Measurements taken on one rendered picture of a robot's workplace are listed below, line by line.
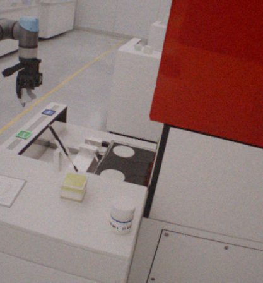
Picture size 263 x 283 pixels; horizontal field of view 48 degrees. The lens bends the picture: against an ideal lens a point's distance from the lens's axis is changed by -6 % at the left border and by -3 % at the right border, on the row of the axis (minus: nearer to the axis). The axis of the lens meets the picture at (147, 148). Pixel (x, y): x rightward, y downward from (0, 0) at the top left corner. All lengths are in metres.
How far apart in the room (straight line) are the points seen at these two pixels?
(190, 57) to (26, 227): 0.69
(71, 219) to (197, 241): 0.55
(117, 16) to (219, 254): 8.46
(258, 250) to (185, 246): 0.30
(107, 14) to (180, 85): 8.49
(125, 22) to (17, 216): 8.56
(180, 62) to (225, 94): 0.17
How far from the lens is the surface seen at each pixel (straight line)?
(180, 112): 1.00
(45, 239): 0.95
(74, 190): 1.00
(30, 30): 1.21
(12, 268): 1.14
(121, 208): 0.89
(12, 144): 1.35
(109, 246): 0.91
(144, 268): 1.46
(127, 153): 1.45
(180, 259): 1.38
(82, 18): 9.65
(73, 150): 1.55
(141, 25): 9.22
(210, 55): 0.95
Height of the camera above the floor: 1.64
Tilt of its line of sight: 29 degrees down
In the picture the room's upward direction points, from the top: 12 degrees clockwise
